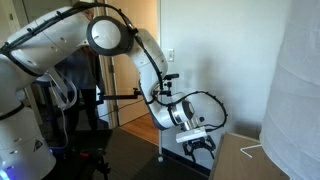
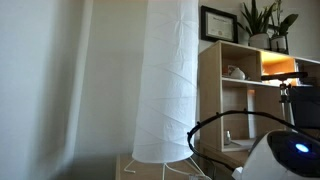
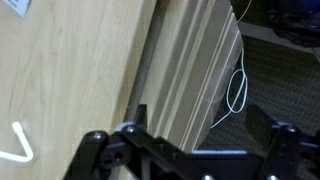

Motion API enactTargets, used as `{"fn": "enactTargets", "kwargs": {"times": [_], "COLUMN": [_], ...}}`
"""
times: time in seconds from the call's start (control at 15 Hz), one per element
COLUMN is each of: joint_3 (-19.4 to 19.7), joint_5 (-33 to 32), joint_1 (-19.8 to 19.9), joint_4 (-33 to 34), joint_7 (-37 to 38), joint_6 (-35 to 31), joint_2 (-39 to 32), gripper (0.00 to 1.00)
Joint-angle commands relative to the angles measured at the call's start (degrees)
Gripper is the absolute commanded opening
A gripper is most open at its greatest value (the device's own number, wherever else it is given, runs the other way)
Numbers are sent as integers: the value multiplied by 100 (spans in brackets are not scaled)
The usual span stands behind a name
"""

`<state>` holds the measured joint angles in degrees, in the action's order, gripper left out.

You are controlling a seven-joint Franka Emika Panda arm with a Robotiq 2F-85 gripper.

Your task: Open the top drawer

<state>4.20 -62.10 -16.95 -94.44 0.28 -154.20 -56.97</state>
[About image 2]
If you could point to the light wood drawer cabinet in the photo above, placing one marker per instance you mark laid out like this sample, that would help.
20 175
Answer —
143 171

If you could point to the light wood shelf unit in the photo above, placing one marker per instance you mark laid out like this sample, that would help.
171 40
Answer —
210 100

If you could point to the small clear bottle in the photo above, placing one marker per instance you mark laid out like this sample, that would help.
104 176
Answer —
227 138

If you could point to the black framed certificate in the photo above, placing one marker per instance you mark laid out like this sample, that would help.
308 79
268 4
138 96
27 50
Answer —
218 25

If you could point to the light wood desk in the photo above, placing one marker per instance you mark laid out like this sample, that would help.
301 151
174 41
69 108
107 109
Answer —
226 156

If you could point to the snake plant in white pot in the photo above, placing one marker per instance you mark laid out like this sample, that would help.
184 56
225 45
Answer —
259 40

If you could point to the orchid plant in pot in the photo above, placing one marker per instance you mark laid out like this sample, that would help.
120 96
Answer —
278 43

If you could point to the black monitor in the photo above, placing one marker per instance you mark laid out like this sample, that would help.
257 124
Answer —
305 106

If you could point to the black camera on tripod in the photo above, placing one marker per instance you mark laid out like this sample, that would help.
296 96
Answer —
283 76

